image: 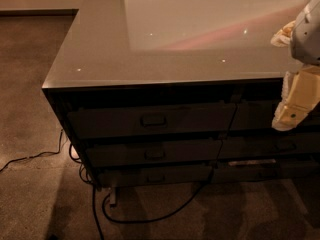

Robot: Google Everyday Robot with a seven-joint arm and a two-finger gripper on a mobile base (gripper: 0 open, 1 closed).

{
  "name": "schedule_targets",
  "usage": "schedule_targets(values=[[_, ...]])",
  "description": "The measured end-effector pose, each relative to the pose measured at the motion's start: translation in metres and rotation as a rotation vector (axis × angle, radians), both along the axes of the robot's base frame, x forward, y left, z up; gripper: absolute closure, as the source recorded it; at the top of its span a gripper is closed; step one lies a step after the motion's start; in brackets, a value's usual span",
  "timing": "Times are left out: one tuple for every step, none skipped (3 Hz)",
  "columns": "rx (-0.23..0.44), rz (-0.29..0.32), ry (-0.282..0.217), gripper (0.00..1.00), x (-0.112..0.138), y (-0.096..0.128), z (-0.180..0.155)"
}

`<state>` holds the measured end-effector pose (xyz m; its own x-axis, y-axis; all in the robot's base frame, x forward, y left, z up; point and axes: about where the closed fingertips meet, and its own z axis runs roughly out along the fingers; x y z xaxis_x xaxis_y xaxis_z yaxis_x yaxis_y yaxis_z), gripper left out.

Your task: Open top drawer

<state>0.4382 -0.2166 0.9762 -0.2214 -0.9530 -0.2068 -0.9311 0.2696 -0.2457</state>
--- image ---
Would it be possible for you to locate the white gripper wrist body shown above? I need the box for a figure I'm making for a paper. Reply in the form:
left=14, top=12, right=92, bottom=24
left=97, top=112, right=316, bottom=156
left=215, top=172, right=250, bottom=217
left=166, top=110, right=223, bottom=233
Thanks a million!
left=290, top=0, right=320, bottom=65

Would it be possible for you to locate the thin black floor cable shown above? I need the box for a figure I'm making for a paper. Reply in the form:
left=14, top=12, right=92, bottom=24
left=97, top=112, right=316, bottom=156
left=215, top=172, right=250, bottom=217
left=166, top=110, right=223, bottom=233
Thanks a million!
left=0, top=129, right=64, bottom=172

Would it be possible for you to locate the drawer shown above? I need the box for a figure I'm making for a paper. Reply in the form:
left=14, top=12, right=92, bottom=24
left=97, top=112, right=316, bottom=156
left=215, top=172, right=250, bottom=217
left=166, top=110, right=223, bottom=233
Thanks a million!
left=229, top=99, right=320, bottom=132
left=67, top=103, right=236, bottom=139
left=98, top=164, right=212, bottom=187
left=86, top=139, right=221, bottom=167
left=213, top=159, right=319, bottom=183
left=219, top=133, right=320, bottom=159

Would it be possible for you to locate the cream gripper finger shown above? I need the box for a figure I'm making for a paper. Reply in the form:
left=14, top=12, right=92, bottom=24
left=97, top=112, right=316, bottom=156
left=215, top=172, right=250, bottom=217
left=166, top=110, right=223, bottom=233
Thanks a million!
left=272, top=65, right=320, bottom=131
left=270, top=21, right=295, bottom=47

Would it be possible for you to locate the thick black floor cable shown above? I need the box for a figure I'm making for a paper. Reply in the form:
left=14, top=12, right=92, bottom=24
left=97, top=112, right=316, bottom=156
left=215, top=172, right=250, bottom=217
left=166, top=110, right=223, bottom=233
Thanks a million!
left=91, top=170, right=214, bottom=240

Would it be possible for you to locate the dark cabinet with glossy top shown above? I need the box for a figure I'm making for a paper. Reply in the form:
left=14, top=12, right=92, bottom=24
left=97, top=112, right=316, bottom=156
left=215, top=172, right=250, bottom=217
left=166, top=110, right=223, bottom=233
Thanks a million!
left=43, top=0, right=320, bottom=187

